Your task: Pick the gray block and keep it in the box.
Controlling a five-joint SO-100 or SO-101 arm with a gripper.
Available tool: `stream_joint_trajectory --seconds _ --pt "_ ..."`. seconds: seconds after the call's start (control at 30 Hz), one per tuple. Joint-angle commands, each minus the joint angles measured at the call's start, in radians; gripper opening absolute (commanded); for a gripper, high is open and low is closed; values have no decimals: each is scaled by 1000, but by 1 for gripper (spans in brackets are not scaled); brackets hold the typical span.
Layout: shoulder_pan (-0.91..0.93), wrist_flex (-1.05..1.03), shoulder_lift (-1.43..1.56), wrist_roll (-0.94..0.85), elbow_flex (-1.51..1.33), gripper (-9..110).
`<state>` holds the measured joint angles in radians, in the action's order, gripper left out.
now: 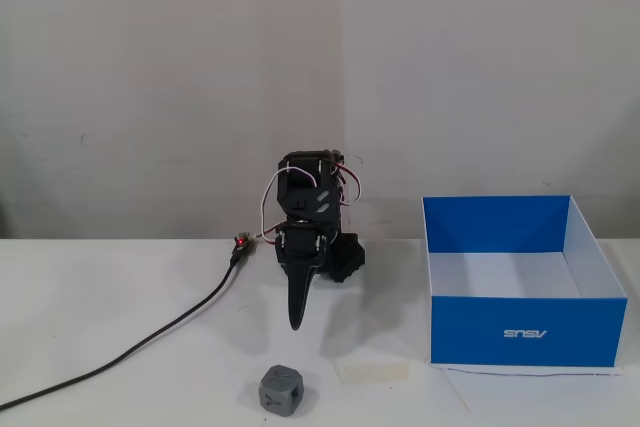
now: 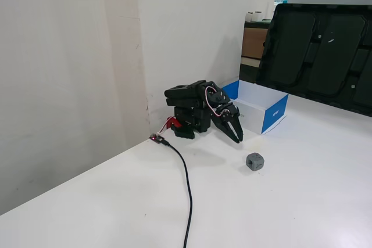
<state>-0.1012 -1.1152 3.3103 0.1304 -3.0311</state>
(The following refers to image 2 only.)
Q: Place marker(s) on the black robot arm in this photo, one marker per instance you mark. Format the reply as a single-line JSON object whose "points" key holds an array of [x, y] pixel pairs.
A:
{"points": [[186, 105]]}

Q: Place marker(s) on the blue and white cardboard box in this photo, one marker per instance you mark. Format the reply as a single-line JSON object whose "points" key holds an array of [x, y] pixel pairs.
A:
{"points": [[270, 111]]}

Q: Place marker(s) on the brown cardboard box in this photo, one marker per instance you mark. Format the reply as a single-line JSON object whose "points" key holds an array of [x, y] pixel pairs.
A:
{"points": [[253, 42]]}

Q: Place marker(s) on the black plastic tray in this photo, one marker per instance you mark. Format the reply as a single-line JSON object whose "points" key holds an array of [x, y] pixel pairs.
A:
{"points": [[319, 56]]}

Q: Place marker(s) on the small controller board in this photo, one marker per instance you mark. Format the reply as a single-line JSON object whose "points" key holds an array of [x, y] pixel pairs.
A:
{"points": [[156, 138]]}

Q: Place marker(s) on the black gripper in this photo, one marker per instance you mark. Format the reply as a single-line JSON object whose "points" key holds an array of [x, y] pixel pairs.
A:
{"points": [[226, 118]]}

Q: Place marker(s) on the white cup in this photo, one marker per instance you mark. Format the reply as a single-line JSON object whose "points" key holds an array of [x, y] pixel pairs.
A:
{"points": [[258, 16], [250, 16]]}

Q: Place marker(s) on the red clamp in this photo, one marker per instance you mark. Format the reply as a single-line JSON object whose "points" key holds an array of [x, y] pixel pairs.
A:
{"points": [[173, 122]]}

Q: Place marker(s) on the gray block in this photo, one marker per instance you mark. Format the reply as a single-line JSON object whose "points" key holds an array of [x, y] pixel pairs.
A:
{"points": [[255, 162]]}

